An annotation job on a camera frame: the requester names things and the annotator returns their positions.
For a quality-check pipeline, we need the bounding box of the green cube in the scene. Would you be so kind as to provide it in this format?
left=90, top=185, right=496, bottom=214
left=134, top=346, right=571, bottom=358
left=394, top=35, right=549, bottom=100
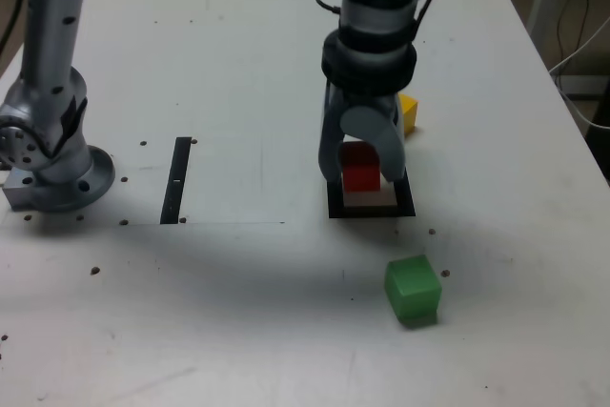
left=383, top=254, right=443, bottom=322

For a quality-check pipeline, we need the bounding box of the red cube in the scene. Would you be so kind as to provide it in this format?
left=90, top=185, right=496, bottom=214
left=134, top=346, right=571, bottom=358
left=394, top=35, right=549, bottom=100
left=338, top=142, right=382, bottom=193

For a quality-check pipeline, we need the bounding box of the black tape strip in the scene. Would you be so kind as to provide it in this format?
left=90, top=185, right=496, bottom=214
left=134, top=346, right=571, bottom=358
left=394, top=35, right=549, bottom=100
left=159, top=136, right=193, bottom=226

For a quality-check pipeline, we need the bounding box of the yellow cube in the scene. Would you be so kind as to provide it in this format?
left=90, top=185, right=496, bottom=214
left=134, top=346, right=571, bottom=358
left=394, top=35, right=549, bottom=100
left=397, top=93, right=419, bottom=137

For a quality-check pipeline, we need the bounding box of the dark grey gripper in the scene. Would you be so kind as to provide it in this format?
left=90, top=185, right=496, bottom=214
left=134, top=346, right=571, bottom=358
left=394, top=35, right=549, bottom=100
left=316, top=82, right=408, bottom=185

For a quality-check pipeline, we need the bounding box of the grey box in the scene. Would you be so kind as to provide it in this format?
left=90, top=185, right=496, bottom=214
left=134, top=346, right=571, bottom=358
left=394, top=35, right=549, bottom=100
left=557, top=73, right=610, bottom=96

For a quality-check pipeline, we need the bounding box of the white cable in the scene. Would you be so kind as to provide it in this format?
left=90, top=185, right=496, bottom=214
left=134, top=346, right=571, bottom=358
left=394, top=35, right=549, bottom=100
left=549, top=15, right=610, bottom=132

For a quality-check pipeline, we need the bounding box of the black tape square outline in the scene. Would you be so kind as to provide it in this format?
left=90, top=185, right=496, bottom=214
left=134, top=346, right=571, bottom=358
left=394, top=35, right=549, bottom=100
left=325, top=171, right=417, bottom=219

